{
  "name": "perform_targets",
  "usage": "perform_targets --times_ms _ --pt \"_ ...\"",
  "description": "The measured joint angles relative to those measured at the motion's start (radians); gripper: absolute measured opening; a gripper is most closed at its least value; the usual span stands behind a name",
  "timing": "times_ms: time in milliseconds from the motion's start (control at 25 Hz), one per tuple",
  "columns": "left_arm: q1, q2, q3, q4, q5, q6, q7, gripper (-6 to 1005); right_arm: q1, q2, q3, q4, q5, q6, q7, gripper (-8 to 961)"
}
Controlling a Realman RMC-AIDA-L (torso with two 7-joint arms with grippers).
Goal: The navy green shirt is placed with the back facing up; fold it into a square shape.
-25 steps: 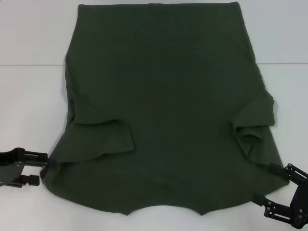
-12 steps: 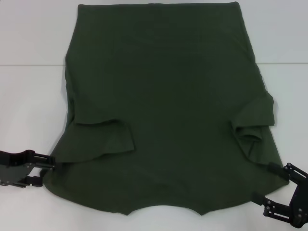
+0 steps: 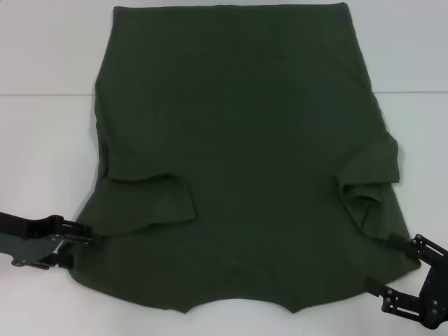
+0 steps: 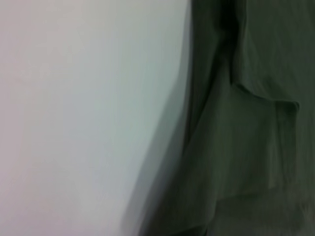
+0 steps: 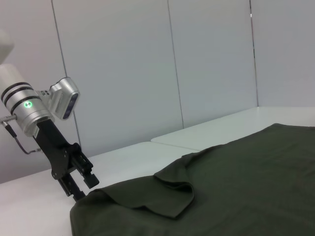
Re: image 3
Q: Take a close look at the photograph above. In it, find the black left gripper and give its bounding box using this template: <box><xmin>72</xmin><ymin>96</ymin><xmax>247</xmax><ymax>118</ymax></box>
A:
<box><xmin>0</xmin><ymin>211</ymin><xmax>103</xmax><ymax>272</ymax></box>

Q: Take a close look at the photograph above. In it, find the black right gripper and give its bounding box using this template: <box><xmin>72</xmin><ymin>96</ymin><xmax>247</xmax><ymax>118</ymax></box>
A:
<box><xmin>365</xmin><ymin>233</ymin><xmax>448</xmax><ymax>320</ymax></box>

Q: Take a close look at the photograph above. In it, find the dark green shirt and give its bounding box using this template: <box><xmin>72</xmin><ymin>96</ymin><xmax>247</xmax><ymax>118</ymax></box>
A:
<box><xmin>68</xmin><ymin>2</ymin><xmax>421</xmax><ymax>314</ymax></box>

